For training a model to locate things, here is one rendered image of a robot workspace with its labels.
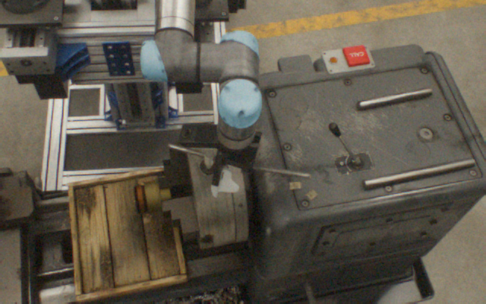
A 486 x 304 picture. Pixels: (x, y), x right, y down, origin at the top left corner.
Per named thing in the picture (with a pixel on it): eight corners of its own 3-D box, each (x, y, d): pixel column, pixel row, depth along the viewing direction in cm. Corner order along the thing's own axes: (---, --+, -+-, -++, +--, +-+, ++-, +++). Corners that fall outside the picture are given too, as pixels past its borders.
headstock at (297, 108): (397, 112, 195) (437, 36, 161) (452, 243, 171) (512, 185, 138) (225, 140, 185) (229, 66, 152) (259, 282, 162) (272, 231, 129)
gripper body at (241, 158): (250, 178, 122) (255, 156, 111) (211, 167, 123) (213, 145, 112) (258, 146, 126) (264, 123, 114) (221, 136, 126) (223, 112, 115)
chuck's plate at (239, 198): (222, 151, 174) (227, 104, 146) (243, 251, 163) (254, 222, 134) (210, 153, 174) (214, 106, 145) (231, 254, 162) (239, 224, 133)
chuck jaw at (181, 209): (203, 192, 149) (212, 232, 142) (203, 203, 153) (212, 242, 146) (161, 200, 147) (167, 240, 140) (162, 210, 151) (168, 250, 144)
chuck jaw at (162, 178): (199, 174, 154) (193, 133, 149) (201, 182, 149) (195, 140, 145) (158, 181, 152) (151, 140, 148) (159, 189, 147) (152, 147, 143)
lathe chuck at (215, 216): (210, 153, 174) (213, 106, 145) (231, 254, 162) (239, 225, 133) (181, 158, 172) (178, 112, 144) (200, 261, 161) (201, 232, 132)
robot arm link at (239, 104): (263, 74, 101) (263, 117, 98) (257, 102, 111) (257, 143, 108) (219, 72, 101) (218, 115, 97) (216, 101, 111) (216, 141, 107)
